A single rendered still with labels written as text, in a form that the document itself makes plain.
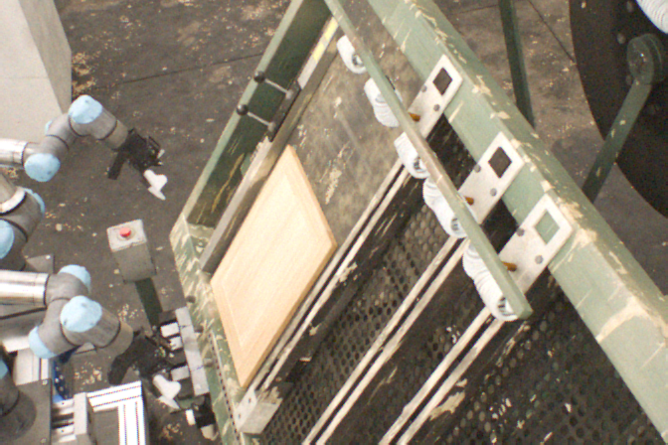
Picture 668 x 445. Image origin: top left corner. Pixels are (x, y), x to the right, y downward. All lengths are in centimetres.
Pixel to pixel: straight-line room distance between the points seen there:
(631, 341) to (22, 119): 403
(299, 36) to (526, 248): 137
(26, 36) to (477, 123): 327
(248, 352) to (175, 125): 260
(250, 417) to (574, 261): 121
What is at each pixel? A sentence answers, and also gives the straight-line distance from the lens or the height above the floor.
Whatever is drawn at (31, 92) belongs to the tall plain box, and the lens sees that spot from 503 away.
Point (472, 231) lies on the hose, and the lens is 160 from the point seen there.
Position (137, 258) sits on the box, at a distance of 322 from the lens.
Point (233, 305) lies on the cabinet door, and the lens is 286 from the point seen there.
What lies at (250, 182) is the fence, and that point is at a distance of 285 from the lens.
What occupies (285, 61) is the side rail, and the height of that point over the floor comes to 144.
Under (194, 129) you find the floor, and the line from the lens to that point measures 510.
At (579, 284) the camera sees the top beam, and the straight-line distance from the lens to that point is 163.
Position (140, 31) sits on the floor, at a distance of 603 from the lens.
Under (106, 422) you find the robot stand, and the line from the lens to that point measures 366.
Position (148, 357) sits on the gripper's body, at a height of 146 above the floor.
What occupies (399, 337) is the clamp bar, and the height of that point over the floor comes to 148.
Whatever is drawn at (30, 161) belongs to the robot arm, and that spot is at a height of 162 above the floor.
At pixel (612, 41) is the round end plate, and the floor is 179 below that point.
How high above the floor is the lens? 308
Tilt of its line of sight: 43 degrees down
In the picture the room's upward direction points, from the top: 8 degrees counter-clockwise
